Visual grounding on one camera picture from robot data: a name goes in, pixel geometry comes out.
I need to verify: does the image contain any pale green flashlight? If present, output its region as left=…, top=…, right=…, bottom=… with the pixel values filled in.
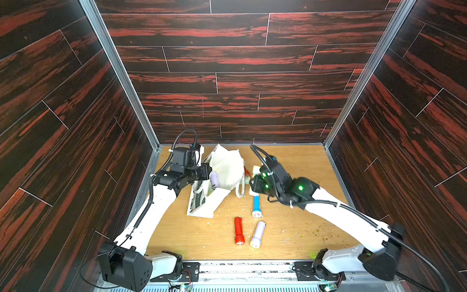
left=251, top=165, right=261, bottom=178

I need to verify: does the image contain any white printed tote bag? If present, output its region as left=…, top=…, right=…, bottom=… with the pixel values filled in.
left=187, top=144, right=246, bottom=219

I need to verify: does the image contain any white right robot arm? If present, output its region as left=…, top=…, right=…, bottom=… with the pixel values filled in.
left=249, top=173, right=403, bottom=281

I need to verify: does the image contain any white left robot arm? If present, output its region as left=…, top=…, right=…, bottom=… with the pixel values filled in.
left=98, top=163, right=212, bottom=292

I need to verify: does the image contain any blue flashlight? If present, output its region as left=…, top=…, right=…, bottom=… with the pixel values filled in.
left=252, top=196, right=263, bottom=219

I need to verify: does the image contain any lavender white flashlight front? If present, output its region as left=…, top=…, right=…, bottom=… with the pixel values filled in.
left=250, top=221, right=266, bottom=249

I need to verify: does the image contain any red flashlight front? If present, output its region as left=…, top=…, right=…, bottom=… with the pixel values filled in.
left=234, top=217, right=245, bottom=245

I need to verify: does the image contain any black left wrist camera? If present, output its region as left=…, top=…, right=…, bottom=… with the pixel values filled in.
left=171, top=147, right=197, bottom=167

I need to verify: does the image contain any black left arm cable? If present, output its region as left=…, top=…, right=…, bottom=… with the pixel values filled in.
left=79, top=128, right=198, bottom=290

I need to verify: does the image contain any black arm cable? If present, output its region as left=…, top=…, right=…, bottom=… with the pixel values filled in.
left=249, top=144, right=451, bottom=292
left=79, top=128, right=198, bottom=290

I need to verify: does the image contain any aluminium front rail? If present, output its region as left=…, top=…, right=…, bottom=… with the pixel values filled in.
left=142, top=260, right=408, bottom=292

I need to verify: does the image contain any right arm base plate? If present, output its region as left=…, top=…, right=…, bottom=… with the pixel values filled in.
left=291, top=261, right=346, bottom=282

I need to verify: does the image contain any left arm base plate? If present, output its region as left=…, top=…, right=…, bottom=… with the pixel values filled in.
left=150, top=261, right=201, bottom=283

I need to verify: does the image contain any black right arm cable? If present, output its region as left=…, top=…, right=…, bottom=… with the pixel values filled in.
left=249, top=144, right=451, bottom=292

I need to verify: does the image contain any aluminium corner post left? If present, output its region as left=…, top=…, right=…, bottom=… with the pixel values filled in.
left=79, top=0, right=160, bottom=150

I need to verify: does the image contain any aluminium corner post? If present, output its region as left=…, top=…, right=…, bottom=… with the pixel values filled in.
left=323, top=0, right=417, bottom=152
left=79, top=0, right=160, bottom=150

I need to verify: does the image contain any aluminium corner post right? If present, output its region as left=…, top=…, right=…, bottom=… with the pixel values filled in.
left=323, top=0, right=417, bottom=152

